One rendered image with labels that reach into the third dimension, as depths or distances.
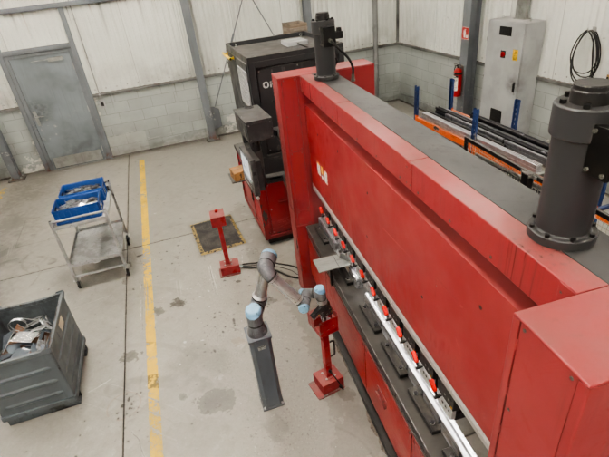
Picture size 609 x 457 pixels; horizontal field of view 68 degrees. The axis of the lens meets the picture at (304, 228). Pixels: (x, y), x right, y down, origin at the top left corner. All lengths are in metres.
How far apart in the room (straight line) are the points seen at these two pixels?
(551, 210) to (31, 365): 3.82
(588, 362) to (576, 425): 0.15
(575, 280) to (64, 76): 9.25
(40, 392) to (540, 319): 3.94
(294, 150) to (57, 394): 2.88
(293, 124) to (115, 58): 6.17
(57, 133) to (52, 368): 6.49
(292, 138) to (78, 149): 6.71
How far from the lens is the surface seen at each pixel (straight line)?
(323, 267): 3.61
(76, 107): 9.92
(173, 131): 10.03
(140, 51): 9.70
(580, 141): 1.41
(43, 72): 9.86
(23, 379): 4.40
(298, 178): 4.18
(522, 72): 7.57
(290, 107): 3.95
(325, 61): 3.61
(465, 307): 1.97
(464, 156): 2.14
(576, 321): 1.30
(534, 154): 4.45
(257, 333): 3.39
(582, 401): 1.20
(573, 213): 1.51
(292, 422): 3.87
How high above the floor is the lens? 3.12
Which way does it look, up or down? 31 degrees down
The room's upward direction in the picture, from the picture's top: 7 degrees counter-clockwise
